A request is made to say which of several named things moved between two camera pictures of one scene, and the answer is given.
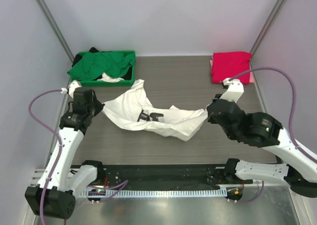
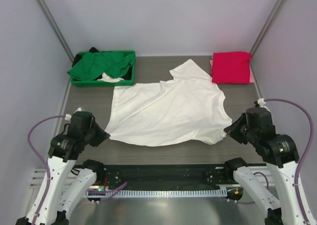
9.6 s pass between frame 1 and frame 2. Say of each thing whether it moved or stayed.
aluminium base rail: stayed
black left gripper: moved
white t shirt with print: moved
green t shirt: stayed
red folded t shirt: stayed
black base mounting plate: stayed
